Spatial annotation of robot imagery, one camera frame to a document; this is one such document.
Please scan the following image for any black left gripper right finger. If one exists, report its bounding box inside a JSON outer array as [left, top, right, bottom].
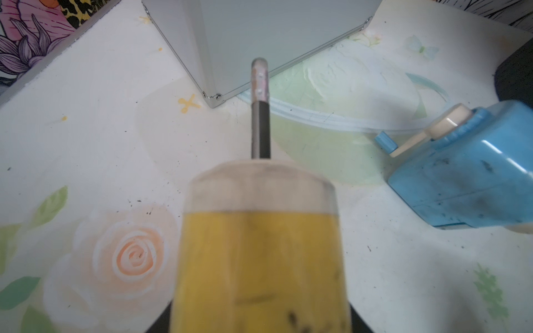
[[349, 303, 373, 333]]

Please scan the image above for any blue pencil sharpener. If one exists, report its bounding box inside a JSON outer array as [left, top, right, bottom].
[[376, 101, 532, 233]]

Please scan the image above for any floral table mat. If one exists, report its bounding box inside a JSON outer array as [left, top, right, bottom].
[[1, 1, 532, 332]]

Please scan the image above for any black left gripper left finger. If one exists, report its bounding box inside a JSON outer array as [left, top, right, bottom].
[[146, 302, 172, 333]]

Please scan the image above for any yellow pencil sharpener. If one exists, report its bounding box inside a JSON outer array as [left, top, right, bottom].
[[169, 58, 352, 332]]

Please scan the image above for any black bin with plastic liner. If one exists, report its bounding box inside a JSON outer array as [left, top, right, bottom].
[[494, 40, 533, 108]]

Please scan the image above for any silver metal case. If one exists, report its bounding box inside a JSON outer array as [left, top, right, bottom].
[[142, 0, 382, 108]]

